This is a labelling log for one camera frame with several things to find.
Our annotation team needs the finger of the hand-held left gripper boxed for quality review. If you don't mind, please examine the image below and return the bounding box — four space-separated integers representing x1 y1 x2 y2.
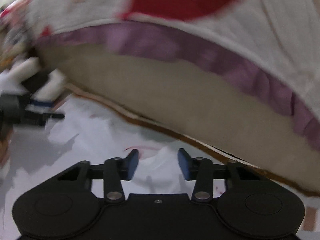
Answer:
28 99 55 107
24 111 65 127

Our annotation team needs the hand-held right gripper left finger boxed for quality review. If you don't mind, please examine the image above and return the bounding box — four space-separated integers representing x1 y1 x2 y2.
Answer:
57 149 139 203

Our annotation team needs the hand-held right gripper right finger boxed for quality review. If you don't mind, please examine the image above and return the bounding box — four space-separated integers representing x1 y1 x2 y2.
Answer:
177 149 261 203

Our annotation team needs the white t-shirt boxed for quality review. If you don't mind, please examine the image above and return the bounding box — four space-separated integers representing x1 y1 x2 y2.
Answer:
0 96 233 240

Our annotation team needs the folded smooth white garment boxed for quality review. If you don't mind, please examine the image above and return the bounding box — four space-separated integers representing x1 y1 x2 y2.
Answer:
31 69 67 102

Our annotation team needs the folded dark grey garment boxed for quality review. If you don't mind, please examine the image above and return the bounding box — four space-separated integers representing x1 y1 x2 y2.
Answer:
21 70 52 94

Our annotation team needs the folded white waffle garment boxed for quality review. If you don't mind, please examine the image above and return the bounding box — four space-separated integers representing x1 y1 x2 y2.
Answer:
0 56 42 94

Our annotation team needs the beige bed base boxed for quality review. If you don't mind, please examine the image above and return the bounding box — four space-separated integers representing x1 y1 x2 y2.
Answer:
35 44 320 193

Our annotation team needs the checked cartoon print rug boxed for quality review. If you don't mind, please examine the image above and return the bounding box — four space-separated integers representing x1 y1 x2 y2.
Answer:
50 85 320 240

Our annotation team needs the white patterned bed cover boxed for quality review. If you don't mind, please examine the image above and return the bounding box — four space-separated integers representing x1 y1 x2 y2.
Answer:
0 0 320 153

